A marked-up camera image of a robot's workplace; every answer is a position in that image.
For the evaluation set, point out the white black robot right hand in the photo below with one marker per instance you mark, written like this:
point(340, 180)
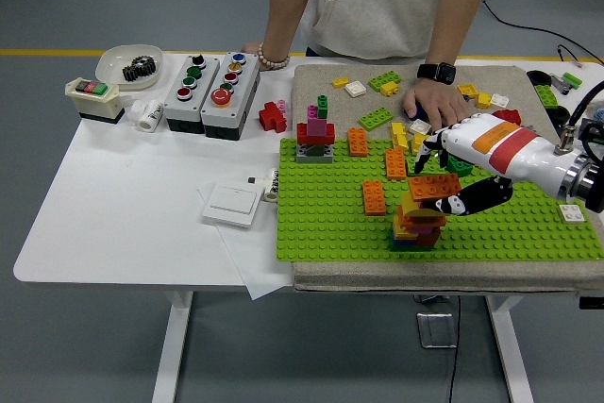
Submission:
point(500, 143)

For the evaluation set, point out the person's left hand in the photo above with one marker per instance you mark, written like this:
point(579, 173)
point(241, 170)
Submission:
point(443, 101)

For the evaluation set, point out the person's right hand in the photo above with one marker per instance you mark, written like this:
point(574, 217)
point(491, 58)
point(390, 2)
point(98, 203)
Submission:
point(252, 46)

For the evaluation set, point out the blue two-by-two brick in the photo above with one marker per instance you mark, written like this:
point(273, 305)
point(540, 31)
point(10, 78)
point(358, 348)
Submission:
point(419, 112)

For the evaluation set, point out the small yellow brick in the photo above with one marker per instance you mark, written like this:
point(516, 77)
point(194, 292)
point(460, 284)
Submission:
point(400, 142)
point(398, 128)
point(389, 88)
point(340, 81)

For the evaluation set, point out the orange two-by-four brick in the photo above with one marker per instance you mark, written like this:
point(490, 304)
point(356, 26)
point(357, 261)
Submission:
point(358, 142)
point(431, 186)
point(374, 197)
point(396, 164)

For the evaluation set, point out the brick tower with yellow arch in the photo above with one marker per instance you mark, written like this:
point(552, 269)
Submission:
point(407, 207)

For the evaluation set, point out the person's left forearm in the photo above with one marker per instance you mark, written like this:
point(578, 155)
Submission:
point(455, 16)

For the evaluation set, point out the person's right forearm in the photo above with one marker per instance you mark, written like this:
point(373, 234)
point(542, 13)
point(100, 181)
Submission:
point(285, 11)

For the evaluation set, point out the yellow square brick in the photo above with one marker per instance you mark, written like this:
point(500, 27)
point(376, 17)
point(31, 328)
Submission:
point(468, 89)
point(417, 144)
point(483, 99)

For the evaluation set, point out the red curved brick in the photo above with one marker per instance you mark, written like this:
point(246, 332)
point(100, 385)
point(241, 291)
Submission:
point(509, 115)

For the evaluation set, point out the white square brick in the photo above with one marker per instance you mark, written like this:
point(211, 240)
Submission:
point(499, 100)
point(355, 88)
point(572, 214)
point(419, 127)

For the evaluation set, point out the dark green two-by-four brick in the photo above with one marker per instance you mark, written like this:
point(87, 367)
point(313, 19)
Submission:
point(461, 167)

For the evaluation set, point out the small pink brick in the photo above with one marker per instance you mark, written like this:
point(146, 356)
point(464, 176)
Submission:
point(281, 105)

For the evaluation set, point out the red brick cluster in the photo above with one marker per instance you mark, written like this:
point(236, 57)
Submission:
point(270, 116)

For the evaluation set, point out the small light green brick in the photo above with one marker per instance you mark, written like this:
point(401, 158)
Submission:
point(572, 78)

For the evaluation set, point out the brick tower with grey base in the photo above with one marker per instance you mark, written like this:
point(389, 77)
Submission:
point(315, 135)

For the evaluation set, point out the green studded baseplate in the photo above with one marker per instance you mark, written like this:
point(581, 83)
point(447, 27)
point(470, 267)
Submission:
point(330, 233)

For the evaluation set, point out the black smartwatch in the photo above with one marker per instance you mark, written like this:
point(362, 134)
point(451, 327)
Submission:
point(429, 72)

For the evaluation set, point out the grey emergency-stop control box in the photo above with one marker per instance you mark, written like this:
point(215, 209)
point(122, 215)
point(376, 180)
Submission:
point(236, 110)

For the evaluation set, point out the grey-brown mat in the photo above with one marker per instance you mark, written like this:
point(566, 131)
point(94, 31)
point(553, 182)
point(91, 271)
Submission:
point(321, 87)

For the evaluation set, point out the small grey device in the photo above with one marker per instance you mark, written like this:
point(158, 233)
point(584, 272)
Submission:
point(560, 83)

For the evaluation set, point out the grey four-button control box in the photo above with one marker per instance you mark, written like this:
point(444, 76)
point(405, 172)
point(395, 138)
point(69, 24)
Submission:
point(177, 112)

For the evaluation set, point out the clear bag of blue parts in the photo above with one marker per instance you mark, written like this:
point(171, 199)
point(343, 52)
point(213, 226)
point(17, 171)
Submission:
point(600, 112)

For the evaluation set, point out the black metal gear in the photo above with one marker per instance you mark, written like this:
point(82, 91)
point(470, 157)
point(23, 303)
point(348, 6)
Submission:
point(134, 74)
point(145, 62)

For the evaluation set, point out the person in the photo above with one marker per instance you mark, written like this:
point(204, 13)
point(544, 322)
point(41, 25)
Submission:
point(377, 6)

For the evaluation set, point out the white pipe tee fitting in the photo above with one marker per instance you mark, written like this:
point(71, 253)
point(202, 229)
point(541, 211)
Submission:
point(150, 117)

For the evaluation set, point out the white plastic bowl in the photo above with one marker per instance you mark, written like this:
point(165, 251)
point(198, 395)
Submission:
point(111, 65)

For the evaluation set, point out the white printed cylinder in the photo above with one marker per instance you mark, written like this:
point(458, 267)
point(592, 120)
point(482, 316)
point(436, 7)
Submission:
point(271, 188)

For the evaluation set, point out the black table controller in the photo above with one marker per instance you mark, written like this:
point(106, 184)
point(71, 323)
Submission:
point(592, 303)

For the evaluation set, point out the silver floor socket box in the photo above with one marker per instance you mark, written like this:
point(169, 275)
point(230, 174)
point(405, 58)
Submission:
point(436, 330)

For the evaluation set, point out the white table leg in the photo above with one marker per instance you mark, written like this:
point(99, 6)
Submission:
point(512, 356)
point(172, 351)

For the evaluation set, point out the white wall switch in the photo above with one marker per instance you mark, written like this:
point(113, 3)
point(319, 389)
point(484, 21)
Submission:
point(231, 207)

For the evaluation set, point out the cream red-green switch box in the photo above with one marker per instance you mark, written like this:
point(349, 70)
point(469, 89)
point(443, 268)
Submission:
point(94, 103)

